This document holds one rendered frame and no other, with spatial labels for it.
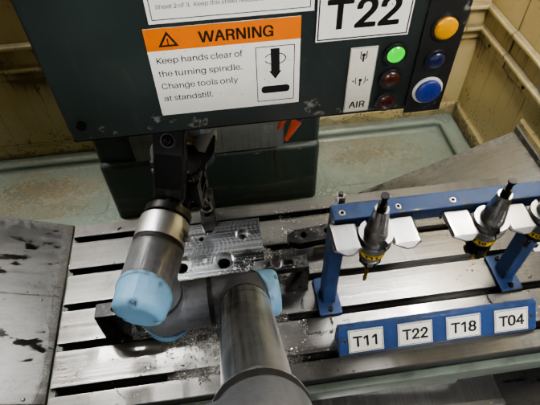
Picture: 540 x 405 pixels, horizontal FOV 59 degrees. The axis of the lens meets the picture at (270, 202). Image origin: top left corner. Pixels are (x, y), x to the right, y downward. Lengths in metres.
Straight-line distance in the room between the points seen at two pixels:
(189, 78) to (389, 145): 1.55
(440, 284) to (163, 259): 0.77
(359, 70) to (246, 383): 0.34
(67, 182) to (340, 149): 1.08
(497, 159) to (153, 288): 1.31
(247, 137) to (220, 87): 0.92
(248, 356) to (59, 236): 1.31
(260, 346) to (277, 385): 0.09
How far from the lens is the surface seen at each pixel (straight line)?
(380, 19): 0.53
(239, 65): 0.52
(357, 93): 0.58
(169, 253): 0.67
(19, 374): 1.52
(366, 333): 1.10
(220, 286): 0.74
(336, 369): 1.11
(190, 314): 0.74
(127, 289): 0.65
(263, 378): 0.44
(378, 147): 1.99
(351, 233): 0.89
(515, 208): 1.02
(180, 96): 0.54
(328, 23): 0.52
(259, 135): 1.45
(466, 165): 1.72
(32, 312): 1.60
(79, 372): 1.18
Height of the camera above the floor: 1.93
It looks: 50 degrees down
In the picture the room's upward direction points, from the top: 2 degrees counter-clockwise
